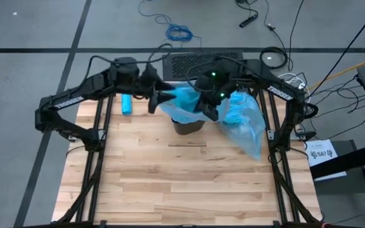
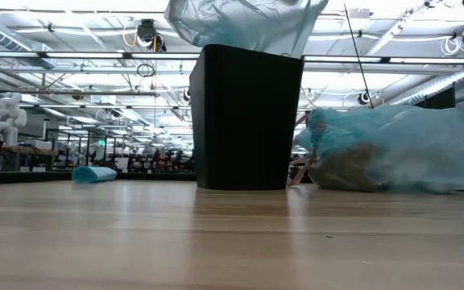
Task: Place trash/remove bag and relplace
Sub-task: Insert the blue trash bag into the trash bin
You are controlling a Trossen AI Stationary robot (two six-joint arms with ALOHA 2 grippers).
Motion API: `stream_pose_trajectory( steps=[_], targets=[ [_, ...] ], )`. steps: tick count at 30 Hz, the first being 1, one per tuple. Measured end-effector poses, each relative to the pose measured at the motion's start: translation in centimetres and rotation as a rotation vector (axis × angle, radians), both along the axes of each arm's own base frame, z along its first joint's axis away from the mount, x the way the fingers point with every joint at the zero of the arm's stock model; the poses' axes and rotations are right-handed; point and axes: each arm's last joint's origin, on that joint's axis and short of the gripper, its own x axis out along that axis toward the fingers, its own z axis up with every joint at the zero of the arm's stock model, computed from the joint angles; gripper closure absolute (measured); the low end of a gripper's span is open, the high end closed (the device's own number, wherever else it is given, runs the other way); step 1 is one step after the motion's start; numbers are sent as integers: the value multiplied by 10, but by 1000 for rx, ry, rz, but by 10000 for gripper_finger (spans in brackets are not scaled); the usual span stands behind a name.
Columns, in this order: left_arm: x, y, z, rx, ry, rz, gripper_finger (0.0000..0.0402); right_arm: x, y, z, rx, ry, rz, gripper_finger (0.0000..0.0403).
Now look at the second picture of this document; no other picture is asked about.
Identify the blue plastic trash bag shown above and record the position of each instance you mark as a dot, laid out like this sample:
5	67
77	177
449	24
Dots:
248	24
417	149

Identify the black aluminium table frame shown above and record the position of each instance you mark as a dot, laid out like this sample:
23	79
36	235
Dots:
26	177

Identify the black trash bin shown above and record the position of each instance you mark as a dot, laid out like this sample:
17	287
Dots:
248	121

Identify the wooden workbench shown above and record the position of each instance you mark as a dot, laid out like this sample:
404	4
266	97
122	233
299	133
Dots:
14	150

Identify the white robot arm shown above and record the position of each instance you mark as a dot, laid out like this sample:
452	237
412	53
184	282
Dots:
8	117

